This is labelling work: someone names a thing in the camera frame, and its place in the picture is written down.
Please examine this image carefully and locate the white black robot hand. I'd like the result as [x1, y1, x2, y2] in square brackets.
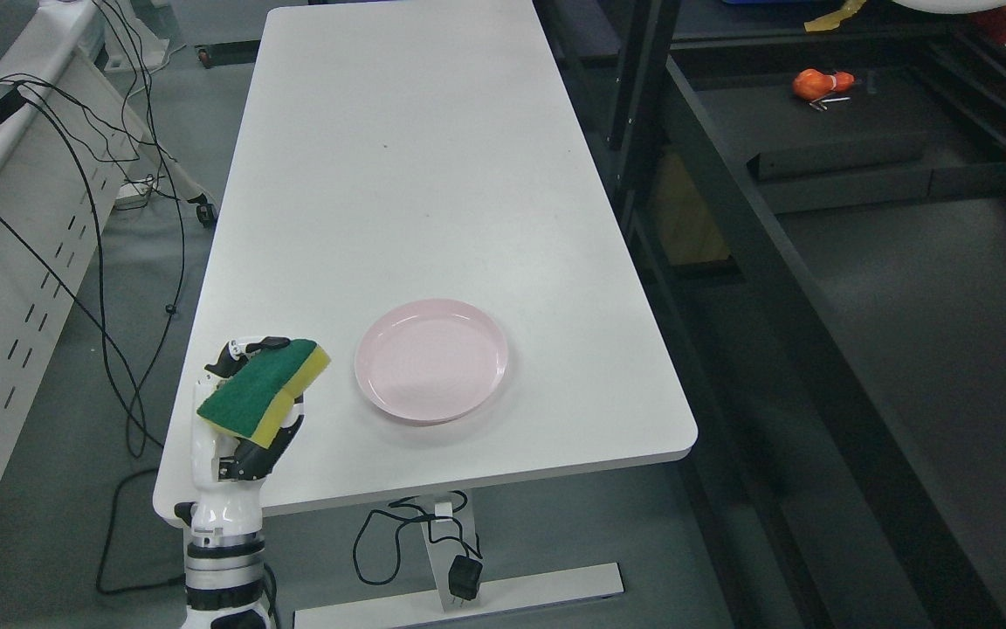
[173, 337, 305, 536]

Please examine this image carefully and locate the green yellow sponge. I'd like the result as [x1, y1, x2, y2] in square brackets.
[196, 339, 331, 450]

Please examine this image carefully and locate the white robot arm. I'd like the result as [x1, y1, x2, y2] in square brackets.
[181, 532, 279, 628]

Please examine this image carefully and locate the black metal shelf rack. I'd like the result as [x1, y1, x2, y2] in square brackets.
[538, 0, 1006, 629]

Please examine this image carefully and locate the orange toy on shelf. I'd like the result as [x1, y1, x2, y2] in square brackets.
[791, 68, 856, 102]

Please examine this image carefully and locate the pink round plate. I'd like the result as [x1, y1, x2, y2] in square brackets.
[353, 298, 510, 425]

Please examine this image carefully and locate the black plug under table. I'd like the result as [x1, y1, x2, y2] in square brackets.
[447, 555, 484, 601]

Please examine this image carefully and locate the white table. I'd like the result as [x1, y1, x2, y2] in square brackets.
[153, 1, 698, 522]

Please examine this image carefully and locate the white perforated side desk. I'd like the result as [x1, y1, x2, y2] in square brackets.
[0, 1, 143, 481]

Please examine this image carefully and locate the silver hex key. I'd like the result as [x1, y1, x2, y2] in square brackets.
[808, 96, 851, 112]

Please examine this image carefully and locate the black cable on desk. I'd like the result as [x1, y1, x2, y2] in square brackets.
[0, 74, 189, 460]

